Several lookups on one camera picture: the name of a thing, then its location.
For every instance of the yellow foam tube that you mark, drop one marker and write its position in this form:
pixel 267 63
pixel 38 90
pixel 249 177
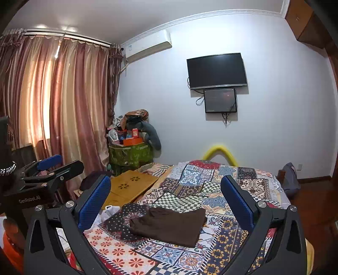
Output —
pixel 216 148

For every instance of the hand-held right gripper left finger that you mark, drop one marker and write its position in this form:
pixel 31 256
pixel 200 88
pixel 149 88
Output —
pixel 95 203

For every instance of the bamboo lap desk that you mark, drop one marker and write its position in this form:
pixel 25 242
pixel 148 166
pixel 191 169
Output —
pixel 132 182

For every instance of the wooden wall cabinet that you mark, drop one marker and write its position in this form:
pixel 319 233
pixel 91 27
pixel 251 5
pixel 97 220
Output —
pixel 309 23

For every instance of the green fabric storage box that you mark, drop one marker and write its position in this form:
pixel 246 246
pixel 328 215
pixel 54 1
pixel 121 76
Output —
pixel 132 156

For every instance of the pink striped curtain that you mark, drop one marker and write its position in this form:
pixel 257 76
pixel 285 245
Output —
pixel 74 105

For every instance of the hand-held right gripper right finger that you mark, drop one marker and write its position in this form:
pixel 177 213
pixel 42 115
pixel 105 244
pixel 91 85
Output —
pixel 237 203

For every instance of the small red box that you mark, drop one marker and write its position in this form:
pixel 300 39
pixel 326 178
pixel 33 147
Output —
pixel 135 133

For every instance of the curtain rail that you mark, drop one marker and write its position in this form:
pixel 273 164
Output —
pixel 66 35

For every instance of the patchwork printed blanket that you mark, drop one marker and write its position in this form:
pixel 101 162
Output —
pixel 184 172

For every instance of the white plastic bag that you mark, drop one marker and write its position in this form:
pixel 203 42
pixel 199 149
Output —
pixel 112 211

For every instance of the black wall television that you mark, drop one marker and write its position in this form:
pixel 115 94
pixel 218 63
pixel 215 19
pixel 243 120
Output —
pixel 216 70

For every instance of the small wall monitor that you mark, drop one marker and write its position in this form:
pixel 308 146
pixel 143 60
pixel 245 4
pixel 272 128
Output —
pixel 220 100

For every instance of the brown pants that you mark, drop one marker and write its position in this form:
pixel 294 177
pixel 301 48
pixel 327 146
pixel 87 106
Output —
pixel 169 224

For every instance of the white air conditioner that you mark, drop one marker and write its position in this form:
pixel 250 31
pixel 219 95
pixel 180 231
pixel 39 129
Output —
pixel 148 47

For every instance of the brown patterned bag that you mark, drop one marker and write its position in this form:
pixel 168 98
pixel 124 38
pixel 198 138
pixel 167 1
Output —
pixel 137 114

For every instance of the dark backpack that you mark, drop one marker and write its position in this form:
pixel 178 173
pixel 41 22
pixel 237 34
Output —
pixel 290 179

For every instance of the grey plush toy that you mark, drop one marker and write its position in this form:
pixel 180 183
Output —
pixel 153 134

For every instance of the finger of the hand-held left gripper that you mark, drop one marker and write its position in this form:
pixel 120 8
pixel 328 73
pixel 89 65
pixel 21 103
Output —
pixel 68 168
pixel 50 161

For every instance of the orange flat box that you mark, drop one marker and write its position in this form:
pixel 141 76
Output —
pixel 132 142

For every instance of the dark cloth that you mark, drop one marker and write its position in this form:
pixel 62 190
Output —
pixel 91 181

